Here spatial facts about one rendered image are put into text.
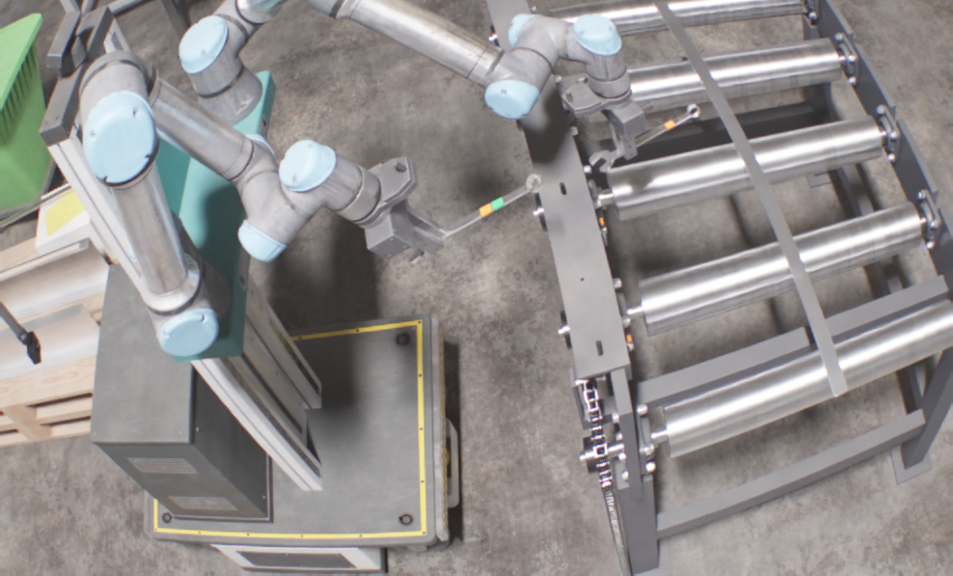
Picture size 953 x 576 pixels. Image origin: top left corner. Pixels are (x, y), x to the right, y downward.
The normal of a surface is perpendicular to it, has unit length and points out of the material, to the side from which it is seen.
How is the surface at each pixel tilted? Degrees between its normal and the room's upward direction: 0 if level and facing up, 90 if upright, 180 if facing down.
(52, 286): 90
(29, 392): 0
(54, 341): 90
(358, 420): 0
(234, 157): 82
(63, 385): 0
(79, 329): 90
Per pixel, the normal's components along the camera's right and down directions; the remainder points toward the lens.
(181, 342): 0.42, 0.76
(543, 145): -0.23, -0.57
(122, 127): 0.40, 0.61
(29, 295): 0.12, 0.79
